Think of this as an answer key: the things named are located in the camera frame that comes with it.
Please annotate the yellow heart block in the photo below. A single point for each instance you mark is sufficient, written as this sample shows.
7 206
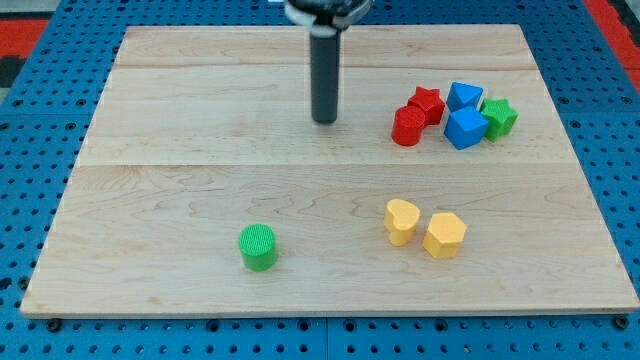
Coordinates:
400 220

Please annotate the green star block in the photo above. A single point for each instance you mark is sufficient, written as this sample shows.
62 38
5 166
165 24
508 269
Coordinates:
500 115

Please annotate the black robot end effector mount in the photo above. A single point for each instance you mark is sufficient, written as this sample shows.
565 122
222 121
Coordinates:
326 17

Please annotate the green cylinder block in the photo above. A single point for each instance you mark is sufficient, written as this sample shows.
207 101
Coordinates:
258 247

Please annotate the blue triangle block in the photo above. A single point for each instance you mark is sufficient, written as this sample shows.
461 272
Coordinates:
463 95

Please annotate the light wooden board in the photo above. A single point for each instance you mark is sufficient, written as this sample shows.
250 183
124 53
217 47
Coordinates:
202 131

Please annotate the yellow hexagon block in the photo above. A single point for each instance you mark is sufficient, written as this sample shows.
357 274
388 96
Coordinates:
444 235

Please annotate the red cylinder block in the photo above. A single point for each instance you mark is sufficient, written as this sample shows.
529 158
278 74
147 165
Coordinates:
409 122

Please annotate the red star block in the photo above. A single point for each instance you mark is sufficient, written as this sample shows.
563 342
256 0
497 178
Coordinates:
430 103

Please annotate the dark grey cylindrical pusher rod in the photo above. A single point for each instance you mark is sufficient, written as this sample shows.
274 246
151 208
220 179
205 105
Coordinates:
324 72

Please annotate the blue cube block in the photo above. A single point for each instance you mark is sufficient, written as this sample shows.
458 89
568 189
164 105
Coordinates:
465 127

